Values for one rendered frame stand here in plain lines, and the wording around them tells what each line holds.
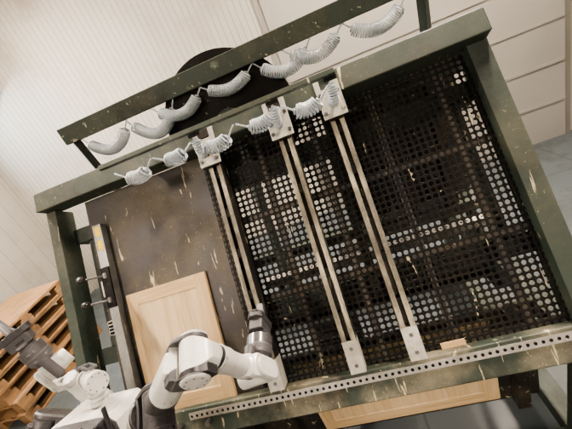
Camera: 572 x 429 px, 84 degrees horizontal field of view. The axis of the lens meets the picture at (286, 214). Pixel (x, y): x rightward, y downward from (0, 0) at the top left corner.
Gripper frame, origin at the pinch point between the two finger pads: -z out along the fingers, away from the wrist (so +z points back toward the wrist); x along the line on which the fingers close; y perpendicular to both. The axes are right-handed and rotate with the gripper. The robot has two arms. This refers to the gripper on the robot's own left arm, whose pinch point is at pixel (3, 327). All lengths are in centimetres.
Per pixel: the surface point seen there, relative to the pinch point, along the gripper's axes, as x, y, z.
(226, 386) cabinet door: 37, 5, 79
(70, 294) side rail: 7.3, -43.9, 7.9
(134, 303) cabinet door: 29.1, -25.9, 29.5
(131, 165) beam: 72, -25, -22
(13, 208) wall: -83, -415, -118
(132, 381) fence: 5, -20, 56
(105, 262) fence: 31.3, -35.1, 6.2
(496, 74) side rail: 194, 59, 39
